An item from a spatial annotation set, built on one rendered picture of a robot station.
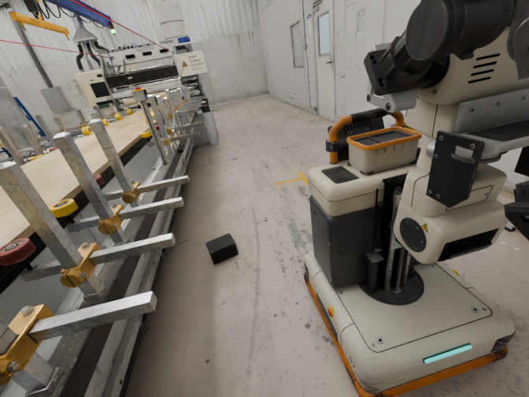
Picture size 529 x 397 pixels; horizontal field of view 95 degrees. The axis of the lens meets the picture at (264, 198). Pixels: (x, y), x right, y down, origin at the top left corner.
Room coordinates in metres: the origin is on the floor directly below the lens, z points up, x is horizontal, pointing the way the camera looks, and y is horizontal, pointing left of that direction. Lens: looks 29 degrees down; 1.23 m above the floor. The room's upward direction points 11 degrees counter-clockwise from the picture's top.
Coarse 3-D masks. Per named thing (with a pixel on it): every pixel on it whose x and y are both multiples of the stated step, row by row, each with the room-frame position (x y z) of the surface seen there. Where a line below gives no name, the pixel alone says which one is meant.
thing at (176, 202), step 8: (168, 200) 0.88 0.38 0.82; (176, 200) 0.87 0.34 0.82; (136, 208) 0.86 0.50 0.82; (144, 208) 0.85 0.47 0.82; (152, 208) 0.85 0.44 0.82; (160, 208) 0.85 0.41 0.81; (168, 208) 0.86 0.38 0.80; (96, 216) 0.86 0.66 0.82; (120, 216) 0.84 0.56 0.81; (128, 216) 0.84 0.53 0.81; (136, 216) 0.85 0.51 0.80; (72, 224) 0.82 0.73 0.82; (80, 224) 0.83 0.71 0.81; (88, 224) 0.83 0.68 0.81; (96, 224) 0.83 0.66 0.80
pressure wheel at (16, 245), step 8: (16, 240) 0.62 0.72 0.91; (24, 240) 0.61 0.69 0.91; (0, 248) 0.59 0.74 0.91; (8, 248) 0.58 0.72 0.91; (16, 248) 0.57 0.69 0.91; (24, 248) 0.58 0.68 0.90; (32, 248) 0.60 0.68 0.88; (0, 256) 0.55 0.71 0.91; (8, 256) 0.55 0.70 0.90; (16, 256) 0.56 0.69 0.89; (24, 256) 0.57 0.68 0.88; (0, 264) 0.55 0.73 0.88; (8, 264) 0.55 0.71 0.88; (24, 264) 0.58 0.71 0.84
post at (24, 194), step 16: (0, 176) 0.55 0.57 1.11; (16, 176) 0.56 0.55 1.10; (16, 192) 0.55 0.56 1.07; (32, 192) 0.57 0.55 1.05; (32, 208) 0.55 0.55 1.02; (48, 208) 0.58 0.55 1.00; (32, 224) 0.54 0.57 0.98; (48, 224) 0.55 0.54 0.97; (48, 240) 0.55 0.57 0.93; (64, 240) 0.56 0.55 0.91; (64, 256) 0.55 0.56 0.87; (80, 256) 0.58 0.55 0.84; (80, 288) 0.54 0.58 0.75; (96, 288) 0.56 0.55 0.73
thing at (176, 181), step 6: (162, 180) 1.13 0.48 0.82; (168, 180) 1.11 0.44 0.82; (174, 180) 1.11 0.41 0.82; (180, 180) 1.11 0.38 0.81; (186, 180) 1.11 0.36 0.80; (144, 186) 1.10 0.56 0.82; (150, 186) 1.09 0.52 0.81; (156, 186) 1.10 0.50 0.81; (162, 186) 1.10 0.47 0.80; (168, 186) 1.10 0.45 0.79; (114, 192) 1.09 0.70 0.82; (120, 192) 1.08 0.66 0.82; (144, 192) 1.09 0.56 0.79; (108, 198) 1.08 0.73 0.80; (114, 198) 1.08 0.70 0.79
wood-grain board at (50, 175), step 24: (120, 120) 3.46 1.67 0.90; (96, 144) 1.98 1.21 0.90; (120, 144) 1.79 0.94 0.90; (24, 168) 1.60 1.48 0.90; (48, 168) 1.48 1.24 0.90; (96, 168) 1.27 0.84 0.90; (0, 192) 1.15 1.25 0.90; (48, 192) 1.02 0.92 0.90; (72, 192) 0.98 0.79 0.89; (0, 216) 0.85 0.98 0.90; (0, 240) 0.65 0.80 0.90
